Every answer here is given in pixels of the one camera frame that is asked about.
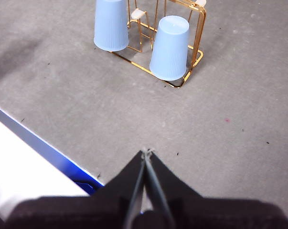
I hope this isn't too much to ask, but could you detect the blue ribbed plastic cup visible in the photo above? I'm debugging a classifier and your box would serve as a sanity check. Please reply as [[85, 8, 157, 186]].
[[93, 0, 129, 52], [149, 15, 191, 81]]

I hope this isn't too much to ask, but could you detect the gold wire cup rack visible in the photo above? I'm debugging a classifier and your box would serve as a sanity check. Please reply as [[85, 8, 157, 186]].
[[109, 0, 208, 89]]

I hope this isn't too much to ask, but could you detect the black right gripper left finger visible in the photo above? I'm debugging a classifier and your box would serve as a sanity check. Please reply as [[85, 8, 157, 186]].
[[5, 150, 146, 229]]

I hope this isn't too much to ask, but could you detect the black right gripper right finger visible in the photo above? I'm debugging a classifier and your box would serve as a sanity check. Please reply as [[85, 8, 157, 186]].
[[145, 150, 288, 229]]

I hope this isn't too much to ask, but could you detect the white platform with blue edge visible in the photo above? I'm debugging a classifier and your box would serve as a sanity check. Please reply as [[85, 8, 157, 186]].
[[0, 101, 105, 222]]

